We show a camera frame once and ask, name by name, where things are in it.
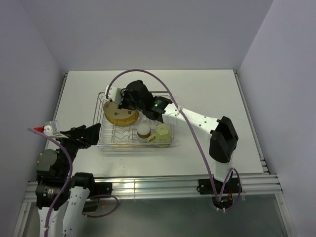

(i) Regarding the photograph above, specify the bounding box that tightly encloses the beige floral plate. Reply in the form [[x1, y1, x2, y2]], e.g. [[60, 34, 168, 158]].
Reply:
[[103, 102, 139, 120]]

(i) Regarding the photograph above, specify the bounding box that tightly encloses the aluminium front rail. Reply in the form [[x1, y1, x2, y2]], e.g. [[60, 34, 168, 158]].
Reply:
[[24, 172, 283, 202]]

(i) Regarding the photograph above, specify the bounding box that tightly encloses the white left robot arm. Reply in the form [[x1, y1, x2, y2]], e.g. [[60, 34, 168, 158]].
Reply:
[[32, 121, 101, 237]]

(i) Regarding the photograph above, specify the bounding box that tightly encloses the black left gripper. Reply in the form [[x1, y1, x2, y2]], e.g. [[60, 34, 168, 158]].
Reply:
[[52, 122, 100, 177]]

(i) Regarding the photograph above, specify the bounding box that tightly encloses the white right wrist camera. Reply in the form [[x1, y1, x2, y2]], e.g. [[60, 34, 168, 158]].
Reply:
[[105, 85, 123, 105]]

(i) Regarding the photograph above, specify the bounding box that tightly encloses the metal tin cup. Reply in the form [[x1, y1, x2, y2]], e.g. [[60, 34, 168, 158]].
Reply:
[[136, 123, 151, 143]]

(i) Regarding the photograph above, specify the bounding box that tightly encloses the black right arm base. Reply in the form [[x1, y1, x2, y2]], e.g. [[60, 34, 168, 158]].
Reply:
[[197, 177, 242, 195]]

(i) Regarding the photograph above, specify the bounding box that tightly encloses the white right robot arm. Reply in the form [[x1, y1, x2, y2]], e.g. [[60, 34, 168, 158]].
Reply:
[[118, 80, 238, 193]]

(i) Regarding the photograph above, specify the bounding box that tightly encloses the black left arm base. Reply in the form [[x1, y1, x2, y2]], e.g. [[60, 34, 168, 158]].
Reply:
[[83, 182, 113, 213]]

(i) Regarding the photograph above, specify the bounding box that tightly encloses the pale green mug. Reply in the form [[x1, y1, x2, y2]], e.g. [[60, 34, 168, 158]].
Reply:
[[147, 123, 171, 143]]

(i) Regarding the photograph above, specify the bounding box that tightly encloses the yellow woven-pattern plate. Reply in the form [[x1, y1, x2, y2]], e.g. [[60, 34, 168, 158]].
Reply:
[[107, 119, 137, 127]]

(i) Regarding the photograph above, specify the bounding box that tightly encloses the wire dish rack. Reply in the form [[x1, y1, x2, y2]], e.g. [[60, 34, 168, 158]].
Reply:
[[93, 91, 174, 149]]

